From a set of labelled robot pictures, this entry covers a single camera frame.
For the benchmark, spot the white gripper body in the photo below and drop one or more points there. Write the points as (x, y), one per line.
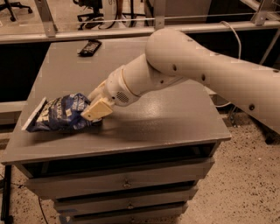
(115, 87)

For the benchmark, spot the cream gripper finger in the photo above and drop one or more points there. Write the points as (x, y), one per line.
(98, 90)
(97, 109)

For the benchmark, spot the blue Kettle chip bag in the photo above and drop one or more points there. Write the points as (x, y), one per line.
(63, 113)

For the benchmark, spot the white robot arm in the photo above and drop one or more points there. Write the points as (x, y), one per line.
(172, 57)

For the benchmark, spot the dark snack bar wrapper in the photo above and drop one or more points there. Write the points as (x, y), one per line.
(90, 48)

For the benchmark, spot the grey drawer cabinet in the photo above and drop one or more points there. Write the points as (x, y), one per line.
(139, 164)

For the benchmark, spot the black stand leg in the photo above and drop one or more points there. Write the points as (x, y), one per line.
(5, 184)

